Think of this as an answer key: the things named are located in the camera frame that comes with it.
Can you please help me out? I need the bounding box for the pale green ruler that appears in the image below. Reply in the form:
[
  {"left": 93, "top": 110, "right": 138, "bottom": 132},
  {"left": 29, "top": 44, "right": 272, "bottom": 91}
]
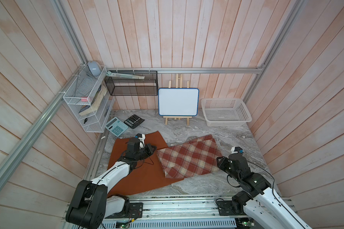
[{"left": 106, "top": 71, "right": 145, "bottom": 80}]

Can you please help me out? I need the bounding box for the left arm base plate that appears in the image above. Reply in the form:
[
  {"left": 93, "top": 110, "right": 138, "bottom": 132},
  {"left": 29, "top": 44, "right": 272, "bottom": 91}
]
[{"left": 105, "top": 202, "right": 143, "bottom": 219}]

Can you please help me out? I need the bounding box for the rust orange skirt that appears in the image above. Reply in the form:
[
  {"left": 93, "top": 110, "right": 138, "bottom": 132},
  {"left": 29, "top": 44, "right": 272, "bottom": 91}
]
[{"left": 108, "top": 131, "right": 183, "bottom": 198}]

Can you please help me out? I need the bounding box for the white wire shelf rack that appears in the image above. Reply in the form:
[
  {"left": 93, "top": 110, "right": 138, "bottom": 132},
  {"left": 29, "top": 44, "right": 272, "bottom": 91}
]
[{"left": 63, "top": 64, "right": 115, "bottom": 133}]

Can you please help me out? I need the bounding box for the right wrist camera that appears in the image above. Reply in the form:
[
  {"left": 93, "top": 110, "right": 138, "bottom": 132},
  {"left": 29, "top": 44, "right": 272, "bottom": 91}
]
[{"left": 231, "top": 147, "right": 244, "bottom": 154}]

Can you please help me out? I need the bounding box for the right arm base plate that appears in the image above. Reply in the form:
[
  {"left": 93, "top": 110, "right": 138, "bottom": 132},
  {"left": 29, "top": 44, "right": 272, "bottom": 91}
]
[{"left": 215, "top": 197, "right": 250, "bottom": 216}]

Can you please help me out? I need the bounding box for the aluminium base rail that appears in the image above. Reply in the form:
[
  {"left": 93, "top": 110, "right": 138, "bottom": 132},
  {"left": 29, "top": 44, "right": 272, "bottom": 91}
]
[{"left": 61, "top": 195, "right": 299, "bottom": 222}]

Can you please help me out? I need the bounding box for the white board blue frame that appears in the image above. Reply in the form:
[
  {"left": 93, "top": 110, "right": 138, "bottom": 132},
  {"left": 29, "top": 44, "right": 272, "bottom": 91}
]
[{"left": 158, "top": 88, "right": 199, "bottom": 116}]

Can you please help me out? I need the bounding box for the grey computer mouse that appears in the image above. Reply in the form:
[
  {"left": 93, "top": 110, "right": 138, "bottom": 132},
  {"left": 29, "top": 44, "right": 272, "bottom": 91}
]
[{"left": 88, "top": 61, "right": 102, "bottom": 77}]

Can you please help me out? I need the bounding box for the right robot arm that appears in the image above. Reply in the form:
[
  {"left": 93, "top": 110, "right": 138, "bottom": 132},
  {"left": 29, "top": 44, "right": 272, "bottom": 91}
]
[{"left": 216, "top": 150, "right": 310, "bottom": 229}]

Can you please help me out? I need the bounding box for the red plaid skirt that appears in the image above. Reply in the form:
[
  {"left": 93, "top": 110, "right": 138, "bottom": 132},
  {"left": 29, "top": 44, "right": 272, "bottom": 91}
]
[{"left": 156, "top": 135, "right": 222, "bottom": 179}]

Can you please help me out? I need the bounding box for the black mesh wall basket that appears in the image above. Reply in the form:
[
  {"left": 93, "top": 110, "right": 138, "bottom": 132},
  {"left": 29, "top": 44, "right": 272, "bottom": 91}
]
[{"left": 104, "top": 70, "right": 159, "bottom": 96}]

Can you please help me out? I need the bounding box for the teal calculator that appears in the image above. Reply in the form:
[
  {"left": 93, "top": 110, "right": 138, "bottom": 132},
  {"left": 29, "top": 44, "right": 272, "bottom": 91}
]
[{"left": 105, "top": 117, "right": 129, "bottom": 137}]

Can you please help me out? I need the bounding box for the book on shelf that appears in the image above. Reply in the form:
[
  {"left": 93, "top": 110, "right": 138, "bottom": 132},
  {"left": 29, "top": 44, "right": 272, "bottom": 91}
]
[{"left": 79, "top": 85, "right": 107, "bottom": 116}]

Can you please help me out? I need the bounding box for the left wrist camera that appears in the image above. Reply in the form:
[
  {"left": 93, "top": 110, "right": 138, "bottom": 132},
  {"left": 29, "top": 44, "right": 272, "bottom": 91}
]
[{"left": 135, "top": 134, "right": 146, "bottom": 148}]

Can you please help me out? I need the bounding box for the black calculator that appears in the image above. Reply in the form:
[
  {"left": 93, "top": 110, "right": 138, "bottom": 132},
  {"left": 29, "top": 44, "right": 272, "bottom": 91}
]
[{"left": 124, "top": 114, "right": 145, "bottom": 129}]

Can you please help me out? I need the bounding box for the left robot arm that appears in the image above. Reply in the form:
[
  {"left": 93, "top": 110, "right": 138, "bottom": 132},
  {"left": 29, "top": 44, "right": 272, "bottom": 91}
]
[{"left": 66, "top": 134, "right": 157, "bottom": 229}]

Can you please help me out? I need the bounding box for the white plastic basket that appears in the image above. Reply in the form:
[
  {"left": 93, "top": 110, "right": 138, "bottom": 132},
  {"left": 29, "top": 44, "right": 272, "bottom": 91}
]
[{"left": 202, "top": 98, "right": 252, "bottom": 127}]

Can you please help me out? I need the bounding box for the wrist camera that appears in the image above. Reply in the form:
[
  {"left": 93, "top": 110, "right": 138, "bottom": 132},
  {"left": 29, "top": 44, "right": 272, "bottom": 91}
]
[
  {"left": 135, "top": 134, "right": 146, "bottom": 148},
  {"left": 231, "top": 147, "right": 244, "bottom": 154}
]

